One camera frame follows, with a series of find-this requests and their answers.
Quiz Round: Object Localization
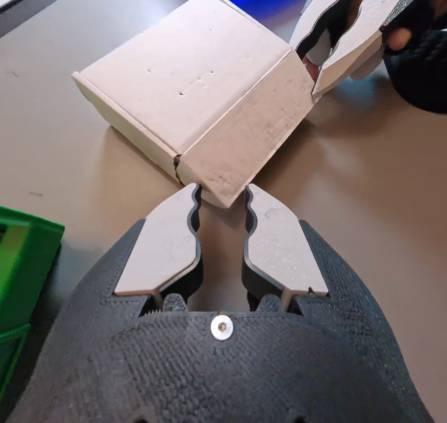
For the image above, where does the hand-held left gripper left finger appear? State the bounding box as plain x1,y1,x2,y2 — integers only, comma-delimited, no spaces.
114,183,204,309

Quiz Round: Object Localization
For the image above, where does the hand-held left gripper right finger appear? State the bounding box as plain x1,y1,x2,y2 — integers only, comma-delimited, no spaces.
242,184,330,312

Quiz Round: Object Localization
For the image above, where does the green plastic bin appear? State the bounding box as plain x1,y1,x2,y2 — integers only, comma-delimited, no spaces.
0,206,65,396

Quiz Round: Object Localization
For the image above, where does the white cardboard mailer box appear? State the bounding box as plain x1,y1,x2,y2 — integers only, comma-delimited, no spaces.
71,0,323,209

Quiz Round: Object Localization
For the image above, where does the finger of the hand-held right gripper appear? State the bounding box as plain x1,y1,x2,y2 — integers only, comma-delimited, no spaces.
290,0,353,65
310,0,431,99

